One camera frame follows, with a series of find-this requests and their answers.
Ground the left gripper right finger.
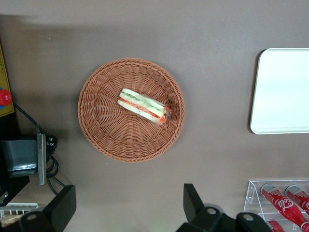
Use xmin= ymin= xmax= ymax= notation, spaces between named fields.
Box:
xmin=183 ymin=183 xmax=206 ymax=223

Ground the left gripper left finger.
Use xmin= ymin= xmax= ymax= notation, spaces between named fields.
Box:
xmin=42 ymin=185 xmax=77 ymax=232

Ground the sandwich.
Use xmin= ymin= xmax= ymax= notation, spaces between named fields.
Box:
xmin=117 ymin=88 xmax=172 ymax=126

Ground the brown round wicker basket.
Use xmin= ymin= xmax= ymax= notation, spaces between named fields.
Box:
xmin=77 ymin=57 xmax=186 ymax=163

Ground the cream plastic tray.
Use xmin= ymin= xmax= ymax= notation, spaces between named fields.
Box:
xmin=250 ymin=47 xmax=309 ymax=135

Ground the clear acrylic bottle rack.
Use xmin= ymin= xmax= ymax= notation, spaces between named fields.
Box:
xmin=243 ymin=179 xmax=309 ymax=232

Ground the red cola bottle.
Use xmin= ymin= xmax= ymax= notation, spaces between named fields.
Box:
xmin=267 ymin=218 xmax=287 ymax=232
xmin=260 ymin=183 xmax=309 ymax=232
xmin=284 ymin=185 xmax=309 ymax=216

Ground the yellow control box red button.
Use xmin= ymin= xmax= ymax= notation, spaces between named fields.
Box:
xmin=0 ymin=43 xmax=15 ymax=118

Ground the white wire rack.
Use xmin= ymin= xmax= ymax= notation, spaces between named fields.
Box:
xmin=0 ymin=202 xmax=39 ymax=228

